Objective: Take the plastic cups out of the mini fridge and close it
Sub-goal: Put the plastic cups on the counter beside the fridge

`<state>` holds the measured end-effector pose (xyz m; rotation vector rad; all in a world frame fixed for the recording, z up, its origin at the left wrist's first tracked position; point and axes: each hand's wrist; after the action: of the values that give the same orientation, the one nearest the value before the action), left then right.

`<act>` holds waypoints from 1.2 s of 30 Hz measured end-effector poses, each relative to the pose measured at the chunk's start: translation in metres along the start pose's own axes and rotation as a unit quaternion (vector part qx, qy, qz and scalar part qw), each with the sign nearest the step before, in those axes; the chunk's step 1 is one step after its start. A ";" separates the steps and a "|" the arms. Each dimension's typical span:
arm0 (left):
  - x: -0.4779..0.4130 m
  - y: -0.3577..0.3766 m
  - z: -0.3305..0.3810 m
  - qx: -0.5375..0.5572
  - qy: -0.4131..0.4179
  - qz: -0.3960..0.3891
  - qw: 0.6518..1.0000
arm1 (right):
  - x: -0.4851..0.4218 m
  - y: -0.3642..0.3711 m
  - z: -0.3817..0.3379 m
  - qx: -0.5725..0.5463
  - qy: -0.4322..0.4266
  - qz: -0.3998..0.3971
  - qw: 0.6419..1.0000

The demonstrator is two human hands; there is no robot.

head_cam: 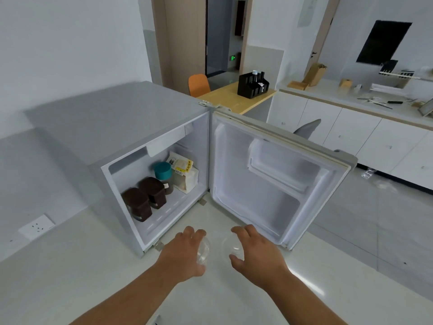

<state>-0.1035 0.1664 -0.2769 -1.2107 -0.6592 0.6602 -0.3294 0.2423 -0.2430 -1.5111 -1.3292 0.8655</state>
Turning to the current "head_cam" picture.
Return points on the person's left forearm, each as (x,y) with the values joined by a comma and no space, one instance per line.
(132,301)

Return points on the brown bin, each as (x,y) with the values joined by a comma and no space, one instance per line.
(238,60)

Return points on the brown door frame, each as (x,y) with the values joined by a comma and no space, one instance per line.
(246,23)

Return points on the white dish rack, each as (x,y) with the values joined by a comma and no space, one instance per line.
(389,88)

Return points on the grey framed tablet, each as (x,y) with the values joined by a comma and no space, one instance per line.
(427,107)

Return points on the white counter cabinet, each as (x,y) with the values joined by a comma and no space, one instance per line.
(372,138)

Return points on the teal lid jar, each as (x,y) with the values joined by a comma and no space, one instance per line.
(162,170)

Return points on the small wooden box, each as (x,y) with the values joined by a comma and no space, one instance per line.
(345,83)

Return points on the brown wooden door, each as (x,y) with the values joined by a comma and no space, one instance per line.
(182,40)

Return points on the white wall socket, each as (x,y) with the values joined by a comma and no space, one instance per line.
(36,227)

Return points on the white bread package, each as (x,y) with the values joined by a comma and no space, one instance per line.
(184,179)

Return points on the grey mini fridge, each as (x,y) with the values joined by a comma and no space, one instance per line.
(111,111)

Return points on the person's right forearm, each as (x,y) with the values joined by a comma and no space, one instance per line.
(304,304)

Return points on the clear plastic wrapper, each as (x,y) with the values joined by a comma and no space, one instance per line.
(368,173)

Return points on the dark brown lidded container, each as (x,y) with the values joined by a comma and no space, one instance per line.
(152,191)
(137,203)

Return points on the person's right hand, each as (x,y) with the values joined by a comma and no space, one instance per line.
(260,260)

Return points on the light wooden table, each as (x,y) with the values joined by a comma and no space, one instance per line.
(230,98)

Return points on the wooden knife block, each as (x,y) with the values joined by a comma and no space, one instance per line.
(314,74)

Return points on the person's left hand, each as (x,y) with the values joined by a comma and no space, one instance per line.
(181,257)

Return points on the black desk organizer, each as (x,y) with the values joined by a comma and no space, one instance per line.
(250,87)

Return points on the black wall panel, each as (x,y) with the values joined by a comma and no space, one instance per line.
(384,42)

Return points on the grey chair with orange seat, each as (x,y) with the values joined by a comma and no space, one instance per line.
(308,127)

